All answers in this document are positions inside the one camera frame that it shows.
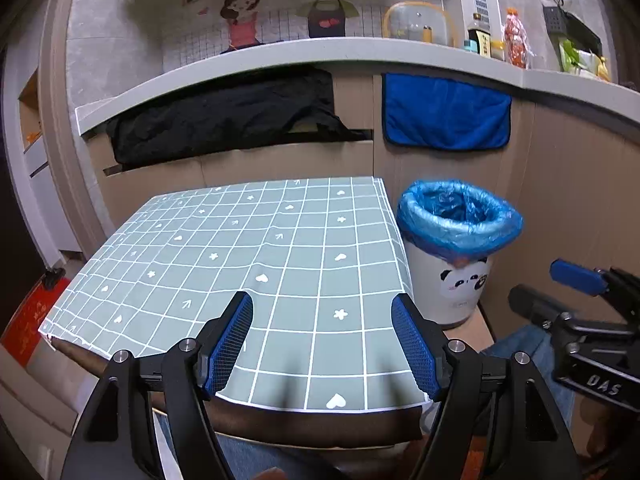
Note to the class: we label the black dish rack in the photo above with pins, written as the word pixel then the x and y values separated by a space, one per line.
pixel 585 32

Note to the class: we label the red bottle in plastic bag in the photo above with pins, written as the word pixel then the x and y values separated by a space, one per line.
pixel 516 40

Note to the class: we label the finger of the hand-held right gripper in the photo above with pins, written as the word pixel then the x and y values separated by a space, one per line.
pixel 532 305
pixel 575 274

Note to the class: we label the blue towel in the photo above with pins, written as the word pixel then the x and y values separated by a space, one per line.
pixel 445 112

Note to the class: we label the grey kitchen counter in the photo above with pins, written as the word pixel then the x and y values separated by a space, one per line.
pixel 300 55

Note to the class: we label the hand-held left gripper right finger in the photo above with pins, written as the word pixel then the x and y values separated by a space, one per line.
pixel 415 350

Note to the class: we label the grey utensil holder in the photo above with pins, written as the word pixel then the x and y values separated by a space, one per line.
pixel 554 17

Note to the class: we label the dark sauce bottle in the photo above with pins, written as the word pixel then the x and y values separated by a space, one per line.
pixel 481 42

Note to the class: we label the teal jar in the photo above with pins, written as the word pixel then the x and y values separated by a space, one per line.
pixel 468 46

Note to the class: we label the cardboard box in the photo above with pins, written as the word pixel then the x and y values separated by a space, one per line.
pixel 30 410

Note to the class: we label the glass pot lid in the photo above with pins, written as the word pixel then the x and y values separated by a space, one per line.
pixel 405 22

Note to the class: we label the wooden board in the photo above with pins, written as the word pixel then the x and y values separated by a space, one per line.
pixel 475 330

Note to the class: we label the green checkered tablecloth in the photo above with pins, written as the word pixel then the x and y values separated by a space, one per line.
pixel 225 240

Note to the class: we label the wooden counter cabinet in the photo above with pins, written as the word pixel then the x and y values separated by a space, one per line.
pixel 565 185

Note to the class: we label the white wall shelf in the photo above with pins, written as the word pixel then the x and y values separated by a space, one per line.
pixel 35 135

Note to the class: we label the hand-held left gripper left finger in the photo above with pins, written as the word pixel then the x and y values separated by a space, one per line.
pixel 225 350

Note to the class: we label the green vegetables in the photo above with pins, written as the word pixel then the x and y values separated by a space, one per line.
pixel 570 57

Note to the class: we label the cartoon wall sticker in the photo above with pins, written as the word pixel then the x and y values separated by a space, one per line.
pixel 242 15

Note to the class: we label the yellow capped jar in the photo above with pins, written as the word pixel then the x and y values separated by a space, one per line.
pixel 498 50

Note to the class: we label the red box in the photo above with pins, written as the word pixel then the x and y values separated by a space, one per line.
pixel 27 325

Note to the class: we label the person's blue jeans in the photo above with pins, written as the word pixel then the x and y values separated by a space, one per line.
pixel 525 350

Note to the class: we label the black cloth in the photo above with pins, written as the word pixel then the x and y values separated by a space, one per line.
pixel 210 115

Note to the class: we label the small yellow bottle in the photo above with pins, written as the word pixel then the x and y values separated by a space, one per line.
pixel 427 35

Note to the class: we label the white panda trash bin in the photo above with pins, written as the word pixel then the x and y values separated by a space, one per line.
pixel 430 285

